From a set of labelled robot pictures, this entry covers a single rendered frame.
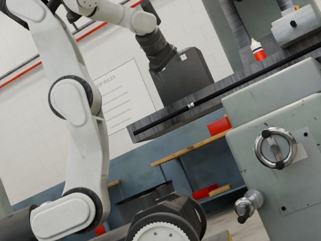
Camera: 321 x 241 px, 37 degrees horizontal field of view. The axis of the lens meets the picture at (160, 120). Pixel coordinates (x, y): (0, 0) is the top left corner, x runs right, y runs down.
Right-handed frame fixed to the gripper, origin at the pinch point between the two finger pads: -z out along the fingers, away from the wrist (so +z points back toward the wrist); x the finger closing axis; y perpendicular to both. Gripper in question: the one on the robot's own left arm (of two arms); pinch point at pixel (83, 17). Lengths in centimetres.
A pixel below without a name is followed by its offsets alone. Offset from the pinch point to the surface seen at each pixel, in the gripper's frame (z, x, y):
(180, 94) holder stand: -18, 6, -53
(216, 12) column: -31, 52, -23
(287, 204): 0, -4, -121
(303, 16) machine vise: 13, 46, -84
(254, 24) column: -34, 58, -41
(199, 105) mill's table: -13, 6, -66
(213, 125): -352, 87, 110
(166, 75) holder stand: -14.1, 7.4, -43.9
